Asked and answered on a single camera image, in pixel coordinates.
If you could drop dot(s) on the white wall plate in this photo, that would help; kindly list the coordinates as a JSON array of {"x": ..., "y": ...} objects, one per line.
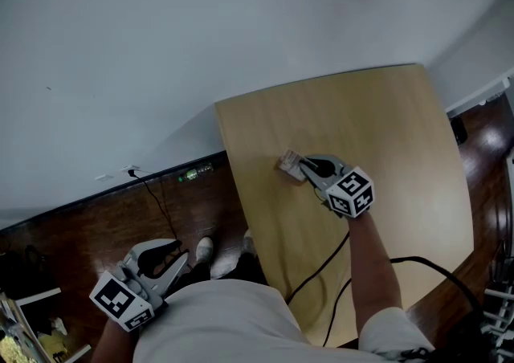
[{"x": 104, "y": 177}]

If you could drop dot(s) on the person's white shirt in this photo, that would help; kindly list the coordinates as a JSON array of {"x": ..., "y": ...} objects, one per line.
[{"x": 241, "y": 325}]

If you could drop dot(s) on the white open shelf frame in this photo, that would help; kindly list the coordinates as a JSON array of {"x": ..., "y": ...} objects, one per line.
[{"x": 24, "y": 325}]

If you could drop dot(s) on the printed white card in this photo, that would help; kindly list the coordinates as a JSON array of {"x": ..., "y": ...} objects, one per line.
[{"x": 290, "y": 156}]

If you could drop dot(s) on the black box under desk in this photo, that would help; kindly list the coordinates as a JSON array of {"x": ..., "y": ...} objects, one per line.
[{"x": 458, "y": 130}]

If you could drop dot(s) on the person's left forearm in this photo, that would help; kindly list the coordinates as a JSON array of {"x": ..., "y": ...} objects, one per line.
[{"x": 114, "y": 343}]

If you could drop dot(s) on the person's black trousers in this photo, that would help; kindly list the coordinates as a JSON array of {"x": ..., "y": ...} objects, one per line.
[{"x": 237, "y": 269}]

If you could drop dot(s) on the metal rack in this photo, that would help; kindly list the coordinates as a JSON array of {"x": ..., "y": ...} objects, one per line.
[{"x": 502, "y": 273}]

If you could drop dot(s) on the person's right forearm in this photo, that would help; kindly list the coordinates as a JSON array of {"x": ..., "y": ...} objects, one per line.
[{"x": 371, "y": 273}]

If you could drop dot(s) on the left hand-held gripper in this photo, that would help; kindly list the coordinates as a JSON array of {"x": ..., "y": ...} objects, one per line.
[{"x": 120, "y": 303}]

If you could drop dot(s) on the person's white left shoe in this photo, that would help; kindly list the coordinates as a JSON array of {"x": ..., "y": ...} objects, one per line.
[{"x": 204, "y": 250}]

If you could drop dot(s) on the person's white right shoe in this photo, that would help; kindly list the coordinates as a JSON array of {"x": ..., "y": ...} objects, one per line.
[{"x": 249, "y": 243}]

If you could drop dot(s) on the white wall socket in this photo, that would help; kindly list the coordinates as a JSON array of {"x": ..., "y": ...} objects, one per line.
[{"x": 129, "y": 169}]

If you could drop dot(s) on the black bag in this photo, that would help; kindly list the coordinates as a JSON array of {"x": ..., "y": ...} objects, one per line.
[{"x": 24, "y": 269}]

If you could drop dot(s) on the person's left hand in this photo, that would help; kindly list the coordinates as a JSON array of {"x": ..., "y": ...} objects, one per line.
[{"x": 134, "y": 284}]

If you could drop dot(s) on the person's white shoe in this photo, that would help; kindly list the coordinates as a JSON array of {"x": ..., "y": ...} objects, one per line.
[
  {"x": 204, "y": 250},
  {"x": 249, "y": 243}
]

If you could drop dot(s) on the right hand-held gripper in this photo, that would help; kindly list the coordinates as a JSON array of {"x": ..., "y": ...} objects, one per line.
[{"x": 350, "y": 192}]

